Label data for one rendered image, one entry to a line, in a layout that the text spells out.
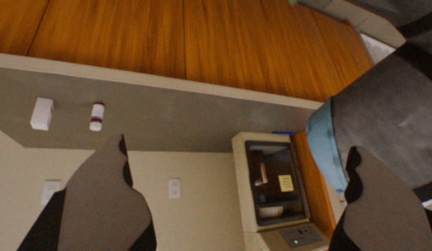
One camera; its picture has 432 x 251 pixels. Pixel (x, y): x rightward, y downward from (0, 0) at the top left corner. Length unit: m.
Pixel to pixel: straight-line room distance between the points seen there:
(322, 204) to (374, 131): 0.95
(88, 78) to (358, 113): 0.61
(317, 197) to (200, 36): 0.95
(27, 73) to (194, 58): 0.50
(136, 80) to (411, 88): 0.59
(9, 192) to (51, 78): 0.80
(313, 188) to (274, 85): 0.59
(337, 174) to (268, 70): 0.74
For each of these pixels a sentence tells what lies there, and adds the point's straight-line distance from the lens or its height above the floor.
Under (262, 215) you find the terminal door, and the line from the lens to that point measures 0.98.
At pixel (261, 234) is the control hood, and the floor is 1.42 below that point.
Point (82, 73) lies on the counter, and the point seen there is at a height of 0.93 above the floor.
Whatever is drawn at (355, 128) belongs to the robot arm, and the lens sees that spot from 0.24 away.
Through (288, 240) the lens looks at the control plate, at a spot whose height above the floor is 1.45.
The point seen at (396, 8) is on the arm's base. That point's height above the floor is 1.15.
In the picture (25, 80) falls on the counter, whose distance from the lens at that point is 0.74.
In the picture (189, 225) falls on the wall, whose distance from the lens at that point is 1.30.
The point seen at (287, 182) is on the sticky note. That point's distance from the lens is 1.10.
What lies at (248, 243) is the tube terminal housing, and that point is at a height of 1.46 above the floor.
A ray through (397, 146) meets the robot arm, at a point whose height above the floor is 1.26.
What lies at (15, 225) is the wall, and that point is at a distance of 1.35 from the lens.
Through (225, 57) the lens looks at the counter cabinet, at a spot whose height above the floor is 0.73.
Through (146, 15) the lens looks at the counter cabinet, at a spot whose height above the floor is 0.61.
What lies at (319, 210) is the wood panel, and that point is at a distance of 1.19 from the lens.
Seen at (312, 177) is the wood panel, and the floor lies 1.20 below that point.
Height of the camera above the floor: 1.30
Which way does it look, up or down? 23 degrees down
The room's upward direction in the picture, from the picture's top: 174 degrees clockwise
